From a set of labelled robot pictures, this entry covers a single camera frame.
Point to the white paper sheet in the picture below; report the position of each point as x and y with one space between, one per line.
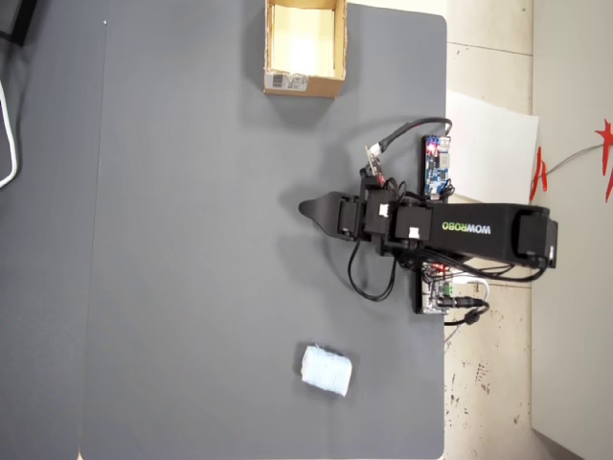
493 153

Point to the open cardboard box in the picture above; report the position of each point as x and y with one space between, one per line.
306 43

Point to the motor controller circuit board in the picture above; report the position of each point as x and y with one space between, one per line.
431 294

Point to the small wrist camera board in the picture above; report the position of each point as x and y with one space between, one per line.
373 167

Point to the large grey textured mat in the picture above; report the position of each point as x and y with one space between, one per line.
48 287
215 239

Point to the white curved frame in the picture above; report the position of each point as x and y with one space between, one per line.
14 148

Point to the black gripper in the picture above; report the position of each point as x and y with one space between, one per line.
352 218

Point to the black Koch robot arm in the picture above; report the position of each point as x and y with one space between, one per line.
479 230

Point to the white board panel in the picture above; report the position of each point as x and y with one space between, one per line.
574 311

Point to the blue white cloth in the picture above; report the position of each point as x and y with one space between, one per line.
325 370

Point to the blue circuit board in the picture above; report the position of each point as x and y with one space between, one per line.
437 167

